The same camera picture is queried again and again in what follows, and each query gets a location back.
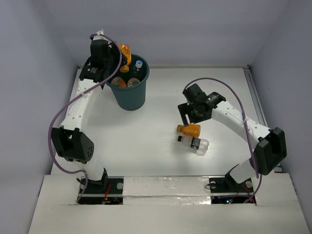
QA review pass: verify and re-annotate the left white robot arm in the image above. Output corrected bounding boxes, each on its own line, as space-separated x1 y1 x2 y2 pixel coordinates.
48 36 127 193

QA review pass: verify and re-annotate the small orange bottle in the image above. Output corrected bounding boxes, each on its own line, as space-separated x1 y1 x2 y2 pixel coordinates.
176 124 201 137
118 44 132 73

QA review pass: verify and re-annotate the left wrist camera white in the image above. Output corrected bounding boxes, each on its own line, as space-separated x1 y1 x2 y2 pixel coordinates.
89 29 108 41

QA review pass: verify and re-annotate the aluminium rail right edge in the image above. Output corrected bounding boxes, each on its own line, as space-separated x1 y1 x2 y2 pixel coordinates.
243 65 282 174

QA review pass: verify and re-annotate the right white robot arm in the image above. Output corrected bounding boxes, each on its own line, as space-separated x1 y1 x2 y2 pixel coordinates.
178 84 287 191

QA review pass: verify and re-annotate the dark green plastic bin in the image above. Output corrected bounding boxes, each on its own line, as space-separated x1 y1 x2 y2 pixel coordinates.
105 54 150 111

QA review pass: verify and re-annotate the silver foil tape strip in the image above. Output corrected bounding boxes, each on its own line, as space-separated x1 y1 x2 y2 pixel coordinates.
122 176 211 205

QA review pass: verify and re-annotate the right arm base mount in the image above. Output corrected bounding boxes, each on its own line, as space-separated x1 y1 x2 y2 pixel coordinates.
205 172 255 205

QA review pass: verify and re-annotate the purple cable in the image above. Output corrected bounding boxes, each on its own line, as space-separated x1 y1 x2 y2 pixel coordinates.
46 34 122 203
184 78 263 204

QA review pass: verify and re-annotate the clear plastic water bottle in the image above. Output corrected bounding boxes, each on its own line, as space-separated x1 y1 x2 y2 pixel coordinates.
130 60 143 80

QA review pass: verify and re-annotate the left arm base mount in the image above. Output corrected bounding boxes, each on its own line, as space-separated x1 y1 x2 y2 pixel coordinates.
78 177 124 205

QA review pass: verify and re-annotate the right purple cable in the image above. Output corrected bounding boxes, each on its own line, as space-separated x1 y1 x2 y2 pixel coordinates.
184 78 263 204

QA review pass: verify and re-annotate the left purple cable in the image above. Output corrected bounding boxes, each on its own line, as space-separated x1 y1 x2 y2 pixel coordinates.
46 34 122 203

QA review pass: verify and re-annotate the clear bottle black label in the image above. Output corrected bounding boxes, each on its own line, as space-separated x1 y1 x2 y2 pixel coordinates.
177 136 209 155

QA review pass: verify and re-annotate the tall orange label bottle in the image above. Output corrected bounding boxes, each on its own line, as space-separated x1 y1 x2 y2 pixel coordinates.
111 77 127 88

